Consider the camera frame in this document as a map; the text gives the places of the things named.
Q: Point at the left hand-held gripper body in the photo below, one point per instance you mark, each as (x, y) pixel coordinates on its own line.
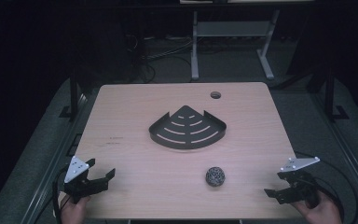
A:
(75, 168)

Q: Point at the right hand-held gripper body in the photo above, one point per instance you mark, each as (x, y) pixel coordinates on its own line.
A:
(299, 163)

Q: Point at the steel wool ball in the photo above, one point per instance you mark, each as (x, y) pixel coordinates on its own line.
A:
(215, 176)

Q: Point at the black metal corner shelf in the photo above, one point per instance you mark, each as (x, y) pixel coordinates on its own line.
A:
(188, 130)

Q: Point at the person's left hand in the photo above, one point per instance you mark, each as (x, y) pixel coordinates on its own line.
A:
(73, 212)

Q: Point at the person's right hand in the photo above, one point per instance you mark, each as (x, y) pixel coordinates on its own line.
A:
(321, 213)

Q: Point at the aluminium frame rail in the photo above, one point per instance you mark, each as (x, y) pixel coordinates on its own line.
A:
(51, 165)
(345, 146)

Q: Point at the black metal post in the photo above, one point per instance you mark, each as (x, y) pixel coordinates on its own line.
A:
(330, 93)
(73, 93)

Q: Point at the white metal desk frame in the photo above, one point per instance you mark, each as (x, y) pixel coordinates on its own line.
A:
(230, 29)

